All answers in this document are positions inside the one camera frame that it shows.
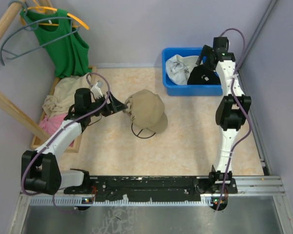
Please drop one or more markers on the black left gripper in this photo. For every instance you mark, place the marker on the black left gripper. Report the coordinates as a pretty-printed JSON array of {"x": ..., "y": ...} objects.
[{"x": 114, "y": 106}]

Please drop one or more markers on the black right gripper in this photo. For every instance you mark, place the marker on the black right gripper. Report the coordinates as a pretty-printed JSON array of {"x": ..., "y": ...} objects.
[{"x": 206, "y": 52}]

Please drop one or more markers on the black beanie hat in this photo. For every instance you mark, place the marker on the black beanie hat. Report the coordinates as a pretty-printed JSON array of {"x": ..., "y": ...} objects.
[{"x": 200, "y": 75}]

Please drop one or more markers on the white cap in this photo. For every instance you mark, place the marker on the white cap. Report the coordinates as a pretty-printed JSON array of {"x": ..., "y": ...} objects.
[{"x": 179, "y": 68}]

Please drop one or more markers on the blue plastic bin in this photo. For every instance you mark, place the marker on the blue plastic bin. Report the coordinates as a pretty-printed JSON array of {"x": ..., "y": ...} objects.
[{"x": 186, "y": 90}]

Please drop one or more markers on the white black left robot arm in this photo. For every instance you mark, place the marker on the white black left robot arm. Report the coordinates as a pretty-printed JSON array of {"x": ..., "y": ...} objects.
[{"x": 40, "y": 173}]

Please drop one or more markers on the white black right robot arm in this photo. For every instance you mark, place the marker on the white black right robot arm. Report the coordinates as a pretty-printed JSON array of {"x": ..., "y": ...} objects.
[{"x": 233, "y": 109}]

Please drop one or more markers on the beige cloth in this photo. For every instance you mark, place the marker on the beige cloth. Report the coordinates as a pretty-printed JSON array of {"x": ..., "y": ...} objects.
[{"x": 63, "y": 97}]

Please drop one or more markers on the green tank top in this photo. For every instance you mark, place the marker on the green tank top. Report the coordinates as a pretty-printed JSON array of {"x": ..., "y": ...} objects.
[{"x": 66, "y": 48}]

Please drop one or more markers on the pink cloth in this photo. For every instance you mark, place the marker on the pink cloth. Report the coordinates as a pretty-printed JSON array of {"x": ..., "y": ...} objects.
[{"x": 51, "y": 124}]

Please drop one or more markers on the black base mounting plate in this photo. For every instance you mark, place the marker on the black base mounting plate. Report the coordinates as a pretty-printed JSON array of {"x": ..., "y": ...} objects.
[{"x": 146, "y": 188}]

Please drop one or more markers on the yellow clothes hanger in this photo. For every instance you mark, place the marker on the yellow clothes hanger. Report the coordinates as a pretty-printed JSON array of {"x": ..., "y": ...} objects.
[{"x": 78, "y": 20}]

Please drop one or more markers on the grey blue clothes hanger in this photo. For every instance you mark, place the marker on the grey blue clothes hanger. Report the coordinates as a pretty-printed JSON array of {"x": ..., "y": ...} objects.
[{"x": 18, "y": 43}]

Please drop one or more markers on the wooden clothes rack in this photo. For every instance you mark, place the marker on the wooden clothes rack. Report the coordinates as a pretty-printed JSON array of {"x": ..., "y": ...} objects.
[{"x": 26, "y": 81}]

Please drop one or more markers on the black wire hat stand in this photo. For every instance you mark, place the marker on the black wire hat stand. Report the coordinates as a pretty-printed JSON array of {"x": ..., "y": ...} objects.
[{"x": 141, "y": 133}]

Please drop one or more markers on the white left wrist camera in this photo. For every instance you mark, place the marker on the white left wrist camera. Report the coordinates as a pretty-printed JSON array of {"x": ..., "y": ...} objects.
[{"x": 96, "y": 90}]

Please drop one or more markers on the aluminium frame rail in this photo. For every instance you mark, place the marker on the aluminium frame rail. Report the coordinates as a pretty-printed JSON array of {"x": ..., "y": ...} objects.
[{"x": 158, "y": 205}]

